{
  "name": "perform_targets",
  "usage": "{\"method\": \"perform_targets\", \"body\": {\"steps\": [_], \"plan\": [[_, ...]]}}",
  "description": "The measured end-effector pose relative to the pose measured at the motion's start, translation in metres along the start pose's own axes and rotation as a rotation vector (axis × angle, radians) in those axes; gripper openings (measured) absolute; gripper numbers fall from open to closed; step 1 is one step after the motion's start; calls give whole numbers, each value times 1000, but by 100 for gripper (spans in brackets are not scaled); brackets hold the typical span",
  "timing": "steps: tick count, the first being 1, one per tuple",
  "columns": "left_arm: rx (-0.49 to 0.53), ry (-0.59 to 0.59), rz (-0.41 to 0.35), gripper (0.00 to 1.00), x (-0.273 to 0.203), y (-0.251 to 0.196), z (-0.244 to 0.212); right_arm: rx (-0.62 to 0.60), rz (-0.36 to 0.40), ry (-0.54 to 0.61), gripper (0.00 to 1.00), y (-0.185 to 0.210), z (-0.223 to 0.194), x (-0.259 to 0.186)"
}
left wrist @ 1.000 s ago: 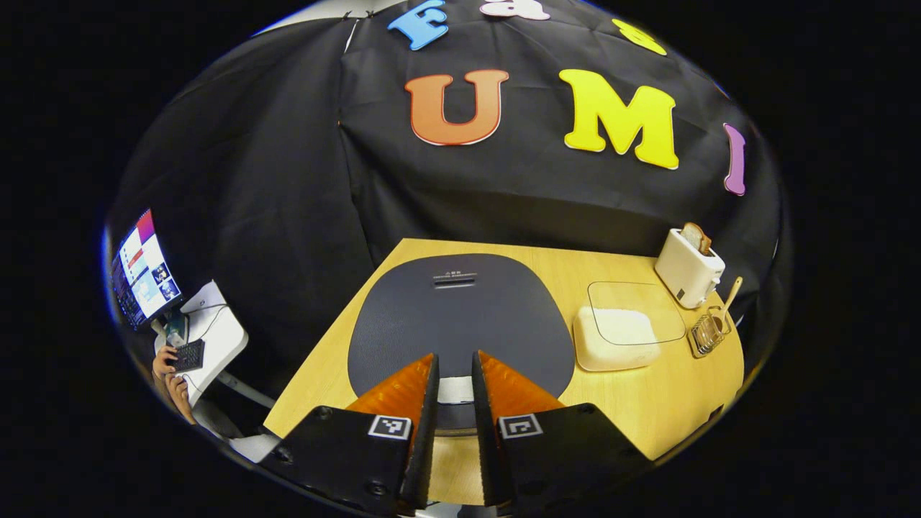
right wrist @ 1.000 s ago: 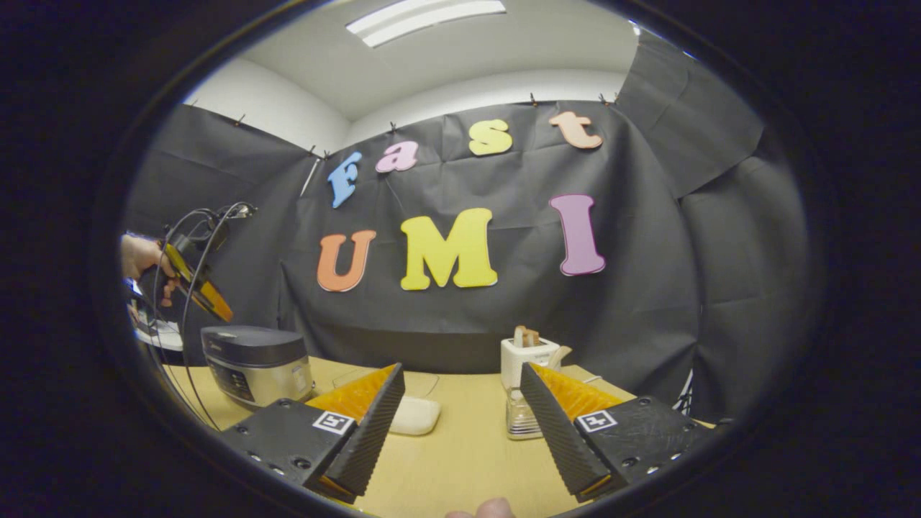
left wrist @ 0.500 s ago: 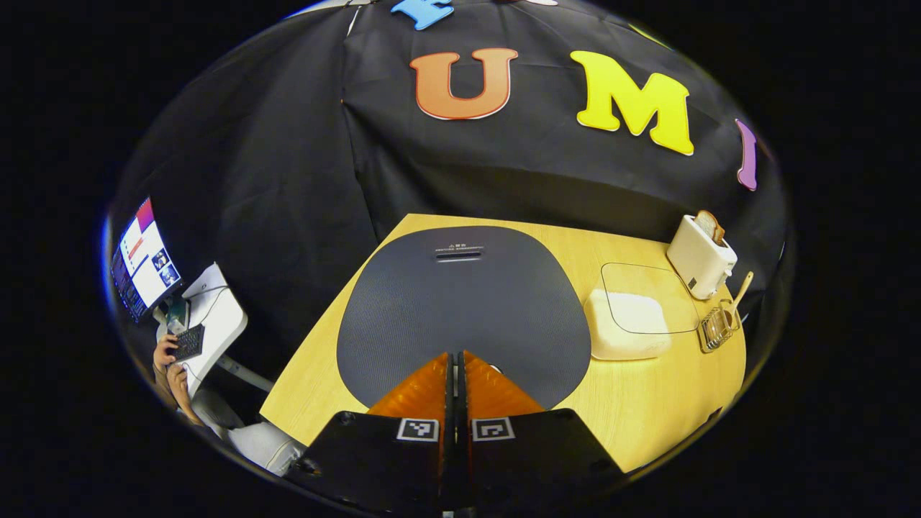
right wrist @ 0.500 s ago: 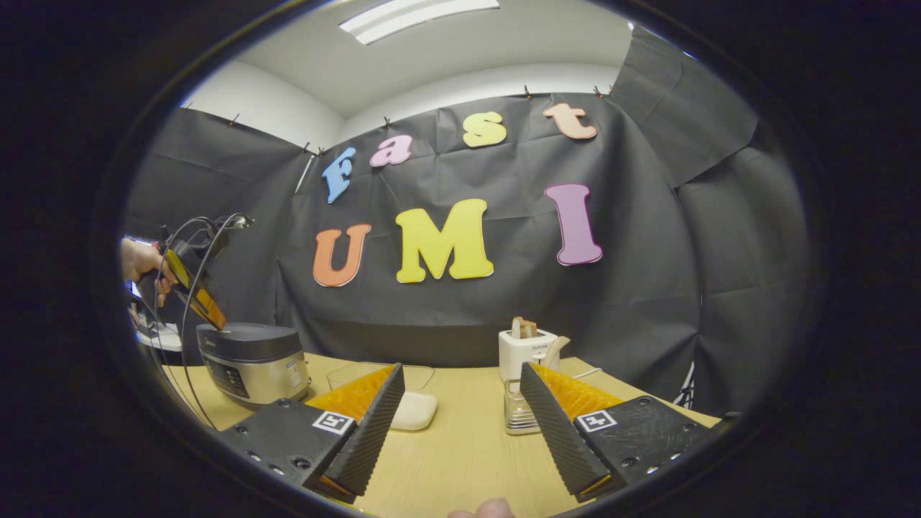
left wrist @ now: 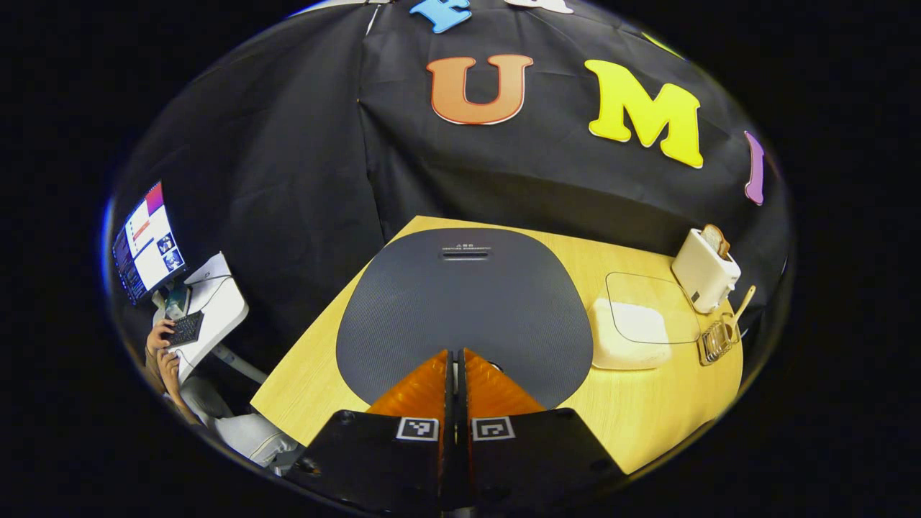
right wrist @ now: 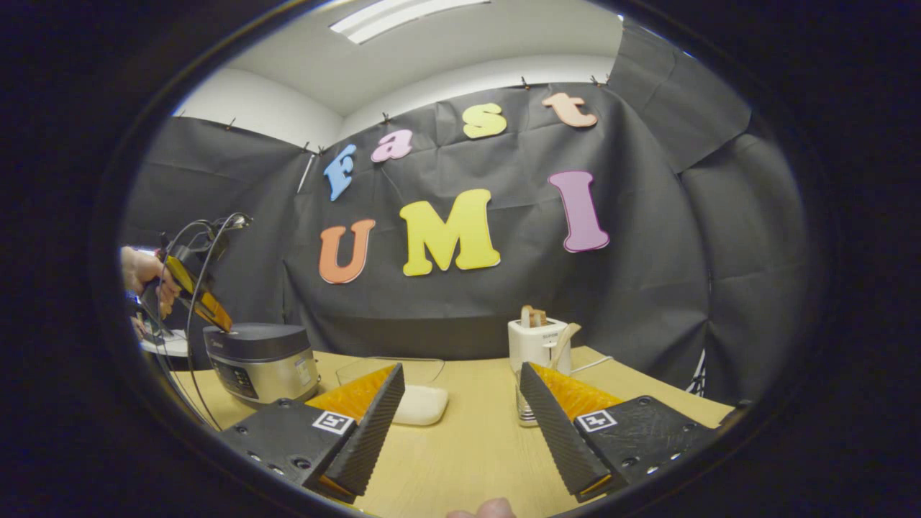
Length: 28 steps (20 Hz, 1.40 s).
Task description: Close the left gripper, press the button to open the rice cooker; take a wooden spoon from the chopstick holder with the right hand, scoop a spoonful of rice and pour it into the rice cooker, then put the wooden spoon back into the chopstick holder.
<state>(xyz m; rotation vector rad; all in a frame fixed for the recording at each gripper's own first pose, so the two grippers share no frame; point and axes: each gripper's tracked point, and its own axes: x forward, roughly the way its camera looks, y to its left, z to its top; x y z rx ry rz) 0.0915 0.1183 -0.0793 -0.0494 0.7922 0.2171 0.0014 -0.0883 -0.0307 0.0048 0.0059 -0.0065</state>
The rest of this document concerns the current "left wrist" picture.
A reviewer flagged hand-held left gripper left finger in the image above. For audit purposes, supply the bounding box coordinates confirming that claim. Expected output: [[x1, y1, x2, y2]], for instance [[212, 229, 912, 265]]
[[284, 349, 455, 515]]

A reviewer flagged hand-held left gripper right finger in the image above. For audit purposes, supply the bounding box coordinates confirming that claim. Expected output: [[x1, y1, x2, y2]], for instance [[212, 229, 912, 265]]
[[460, 348, 628, 514]]

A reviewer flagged dark grey rice cooker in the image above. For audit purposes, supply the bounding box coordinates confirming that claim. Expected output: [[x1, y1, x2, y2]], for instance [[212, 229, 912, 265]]
[[336, 228, 594, 411]]

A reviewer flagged clear chopstick holder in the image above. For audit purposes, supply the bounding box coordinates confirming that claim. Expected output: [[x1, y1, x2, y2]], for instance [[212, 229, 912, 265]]
[[697, 317, 742, 366]]

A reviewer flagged wooden spoon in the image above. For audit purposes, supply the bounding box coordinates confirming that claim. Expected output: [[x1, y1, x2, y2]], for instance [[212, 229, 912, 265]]
[[722, 285, 757, 345]]

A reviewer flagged white side table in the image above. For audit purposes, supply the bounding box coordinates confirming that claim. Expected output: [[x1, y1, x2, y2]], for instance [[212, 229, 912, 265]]
[[151, 252, 271, 386]]

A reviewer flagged black keyboard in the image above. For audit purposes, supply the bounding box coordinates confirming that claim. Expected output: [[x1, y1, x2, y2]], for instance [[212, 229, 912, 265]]
[[164, 311, 204, 347]]

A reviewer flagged white toaster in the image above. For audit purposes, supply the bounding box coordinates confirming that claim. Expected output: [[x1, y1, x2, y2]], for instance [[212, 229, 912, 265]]
[[671, 228, 742, 314]]

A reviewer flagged black backdrop cloth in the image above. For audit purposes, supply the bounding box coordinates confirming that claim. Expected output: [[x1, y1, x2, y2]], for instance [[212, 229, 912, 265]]
[[115, 0, 792, 375]]

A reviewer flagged computer monitor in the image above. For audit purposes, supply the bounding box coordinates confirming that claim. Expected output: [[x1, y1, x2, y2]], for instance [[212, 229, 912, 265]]
[[112, 180, 188, 306]]

